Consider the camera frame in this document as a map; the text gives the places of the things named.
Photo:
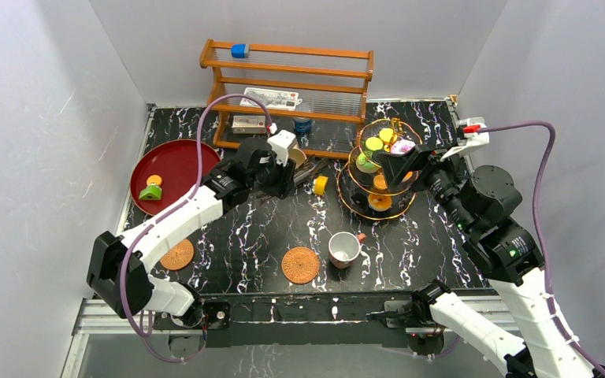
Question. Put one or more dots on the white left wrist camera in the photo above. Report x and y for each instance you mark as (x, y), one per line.
(281, 142)

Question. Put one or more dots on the red round tray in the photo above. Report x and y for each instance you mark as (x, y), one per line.
(176, 163)

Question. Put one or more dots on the orange round cookie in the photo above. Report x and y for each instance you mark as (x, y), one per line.
(379, 182)
(387, 136)

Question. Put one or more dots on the left woven rattan coaster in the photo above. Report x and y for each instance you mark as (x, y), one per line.
(179, 257)

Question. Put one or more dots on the yellow striped toy cake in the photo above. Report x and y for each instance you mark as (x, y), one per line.
(320, 184)

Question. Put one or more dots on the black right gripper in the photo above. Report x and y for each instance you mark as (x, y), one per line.
(395, 165)

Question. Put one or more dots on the green triangular toy cake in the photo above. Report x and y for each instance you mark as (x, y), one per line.
(151, 193)

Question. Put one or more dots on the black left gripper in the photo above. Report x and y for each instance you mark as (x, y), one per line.
(286, 177)

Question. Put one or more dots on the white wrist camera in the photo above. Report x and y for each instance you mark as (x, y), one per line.
(281, 142)
(470, 137)

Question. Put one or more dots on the pink frosted donut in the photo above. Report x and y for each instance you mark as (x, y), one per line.
(402, 146)

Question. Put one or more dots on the blue white eraser block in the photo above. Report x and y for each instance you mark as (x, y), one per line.
(240, 51)

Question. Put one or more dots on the small orange macaron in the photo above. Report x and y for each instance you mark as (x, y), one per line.
(154, 180)

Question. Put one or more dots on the wooden shelf rack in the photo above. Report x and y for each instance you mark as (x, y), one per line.
(318, 93)

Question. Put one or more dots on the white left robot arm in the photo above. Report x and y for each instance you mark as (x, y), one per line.
(120, 265)

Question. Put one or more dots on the beige ceramic pitcher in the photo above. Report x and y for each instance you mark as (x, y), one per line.
(297, 156)

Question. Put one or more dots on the green round cookie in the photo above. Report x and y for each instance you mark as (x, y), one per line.
(374, 144)

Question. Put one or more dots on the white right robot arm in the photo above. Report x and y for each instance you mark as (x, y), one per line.
(507, 256)

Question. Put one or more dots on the orange white round cake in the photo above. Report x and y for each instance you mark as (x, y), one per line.
(379, 203)

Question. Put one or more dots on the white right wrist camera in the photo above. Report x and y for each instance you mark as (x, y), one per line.
(470, 137)

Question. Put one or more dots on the pink floral mug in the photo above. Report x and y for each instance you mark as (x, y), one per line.
(344, 248)

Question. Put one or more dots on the small white red box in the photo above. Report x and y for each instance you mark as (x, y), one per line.
(248, 124)

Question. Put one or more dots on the green frosted donut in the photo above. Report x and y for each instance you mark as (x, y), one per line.
(365, 165)

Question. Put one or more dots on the centre woven rattan coaster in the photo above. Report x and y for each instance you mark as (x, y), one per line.
(300, 265)

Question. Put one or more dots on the woven rattan coaster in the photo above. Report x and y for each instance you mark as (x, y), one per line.
(300, 265)
(179, 257)

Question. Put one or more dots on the three-tier glass gold stand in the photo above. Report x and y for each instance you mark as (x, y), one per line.
(355, 186)

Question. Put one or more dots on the blue bottle cap jar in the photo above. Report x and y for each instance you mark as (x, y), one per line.
(302, 125)

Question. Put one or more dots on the white plastic packet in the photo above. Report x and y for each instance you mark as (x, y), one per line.
(271, 99)

